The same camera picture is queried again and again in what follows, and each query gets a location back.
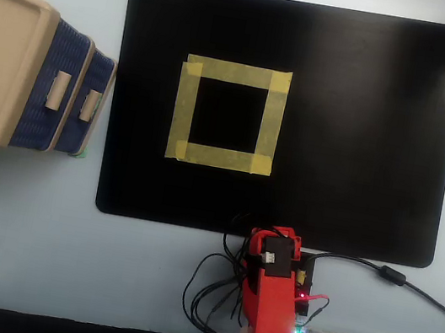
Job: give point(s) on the red gripper with motor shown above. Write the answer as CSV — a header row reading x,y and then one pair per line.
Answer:
x,y
282,232

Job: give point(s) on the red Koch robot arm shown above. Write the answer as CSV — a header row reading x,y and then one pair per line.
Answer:
x,y
277,312

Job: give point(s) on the yellow masking tape strip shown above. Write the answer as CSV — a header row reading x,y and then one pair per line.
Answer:
x,y
234,72
182,113
271,123
219,157

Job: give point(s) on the small controller board with LEDs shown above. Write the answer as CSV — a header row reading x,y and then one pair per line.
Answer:
x,y
300,332

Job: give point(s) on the black rectangular mat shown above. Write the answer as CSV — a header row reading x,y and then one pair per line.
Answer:
x,y
360,134

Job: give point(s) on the green tape piece at cabinet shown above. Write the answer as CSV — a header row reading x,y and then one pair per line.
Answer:
x,y
78,152

